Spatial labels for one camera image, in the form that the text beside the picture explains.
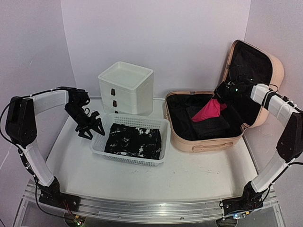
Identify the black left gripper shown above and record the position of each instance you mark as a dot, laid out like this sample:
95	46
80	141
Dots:
90	124

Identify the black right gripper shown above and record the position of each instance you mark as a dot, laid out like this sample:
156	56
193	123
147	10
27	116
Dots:
217	92

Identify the black clothes stack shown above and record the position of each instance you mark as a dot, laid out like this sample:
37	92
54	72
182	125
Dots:
134	142

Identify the red garment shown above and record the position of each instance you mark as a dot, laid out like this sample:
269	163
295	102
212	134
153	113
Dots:
211	110

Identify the white perforated plastic basket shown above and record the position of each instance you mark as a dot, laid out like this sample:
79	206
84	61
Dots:
99	142

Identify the white tall plastic bin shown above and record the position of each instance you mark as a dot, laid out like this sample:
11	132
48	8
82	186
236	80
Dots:
127	88

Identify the beige hard-shell suitcase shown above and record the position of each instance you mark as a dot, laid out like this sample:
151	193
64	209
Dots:
243	58

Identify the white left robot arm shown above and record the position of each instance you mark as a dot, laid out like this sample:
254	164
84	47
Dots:
21	131

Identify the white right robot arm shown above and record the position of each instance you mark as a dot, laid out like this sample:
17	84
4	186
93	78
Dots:
287	149

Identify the grey dotted folded garment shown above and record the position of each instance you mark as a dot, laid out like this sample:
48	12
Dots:
204	129

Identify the aluminium front rail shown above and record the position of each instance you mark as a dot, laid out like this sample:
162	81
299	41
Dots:
169	212

